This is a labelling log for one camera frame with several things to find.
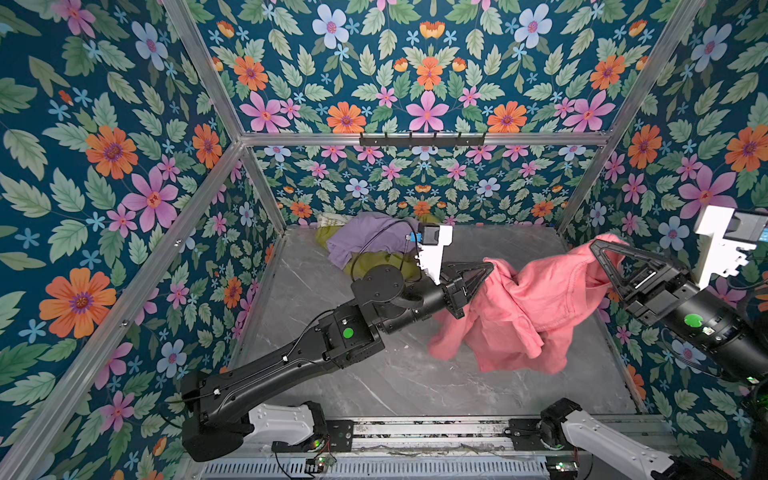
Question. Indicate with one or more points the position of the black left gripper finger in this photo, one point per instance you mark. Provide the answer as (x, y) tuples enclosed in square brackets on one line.
[(449, 270), (473, 276)]

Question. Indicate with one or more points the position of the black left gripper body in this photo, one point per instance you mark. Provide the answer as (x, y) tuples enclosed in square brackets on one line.
[(451, 290)]

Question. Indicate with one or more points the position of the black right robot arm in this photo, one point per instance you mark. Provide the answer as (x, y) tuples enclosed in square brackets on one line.
[(737, 347)]

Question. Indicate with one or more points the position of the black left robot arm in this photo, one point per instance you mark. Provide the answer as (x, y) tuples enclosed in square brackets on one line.
[(230, 409)]

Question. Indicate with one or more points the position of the metal hook rail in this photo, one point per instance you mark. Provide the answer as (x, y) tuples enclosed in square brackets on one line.
[(411, 139)]

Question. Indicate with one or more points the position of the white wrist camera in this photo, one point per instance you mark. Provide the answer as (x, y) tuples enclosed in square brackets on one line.
[(728, 235), (432, 239)]

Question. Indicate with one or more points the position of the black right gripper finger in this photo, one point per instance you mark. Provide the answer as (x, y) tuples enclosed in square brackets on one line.
[(601, 250), (661, 263)]

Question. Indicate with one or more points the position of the pink cloth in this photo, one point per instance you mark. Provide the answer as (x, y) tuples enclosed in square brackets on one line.
[(525, 319)]

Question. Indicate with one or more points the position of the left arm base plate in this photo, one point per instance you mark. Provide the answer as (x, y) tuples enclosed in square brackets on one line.
[(333, 436)]

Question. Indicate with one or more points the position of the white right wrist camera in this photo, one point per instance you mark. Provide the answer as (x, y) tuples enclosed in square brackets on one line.
[(728, 235)]

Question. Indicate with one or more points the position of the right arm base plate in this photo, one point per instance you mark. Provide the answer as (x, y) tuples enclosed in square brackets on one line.
[(538, 434)]

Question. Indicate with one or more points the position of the white ventilation grille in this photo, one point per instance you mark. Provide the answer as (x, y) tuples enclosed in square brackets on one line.
[(380, 468)]

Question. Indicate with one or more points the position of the cream patterned cloth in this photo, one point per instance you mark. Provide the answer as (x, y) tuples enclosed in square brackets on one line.
[(325, 219)]

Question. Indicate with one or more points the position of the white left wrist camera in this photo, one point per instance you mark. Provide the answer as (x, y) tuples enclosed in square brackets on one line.
[(432, 239)]

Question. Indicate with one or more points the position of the lilac purple cloth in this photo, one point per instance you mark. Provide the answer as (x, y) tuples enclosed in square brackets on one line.
[(371, 232)]

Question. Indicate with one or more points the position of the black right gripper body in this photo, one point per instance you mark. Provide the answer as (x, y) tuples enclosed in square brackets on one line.
[(655, 303)]

